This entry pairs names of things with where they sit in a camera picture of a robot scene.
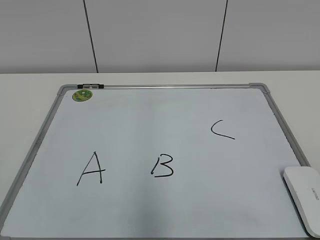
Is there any white board eraser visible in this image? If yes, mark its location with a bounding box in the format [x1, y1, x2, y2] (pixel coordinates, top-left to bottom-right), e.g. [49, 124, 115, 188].
[283, 166, 320, 238]

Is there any white magnetic whiteboard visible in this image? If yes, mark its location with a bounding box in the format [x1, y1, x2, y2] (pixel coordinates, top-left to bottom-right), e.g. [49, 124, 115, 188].
[0, 83, 319, 240]

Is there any black and silver marker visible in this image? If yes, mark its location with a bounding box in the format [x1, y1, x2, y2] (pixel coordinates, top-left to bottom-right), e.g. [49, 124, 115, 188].
[77, 84, 105, 89]

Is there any green round magnet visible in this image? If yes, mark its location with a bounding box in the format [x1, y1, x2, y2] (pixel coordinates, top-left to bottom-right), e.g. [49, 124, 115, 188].
[72, 89, 93, 102]

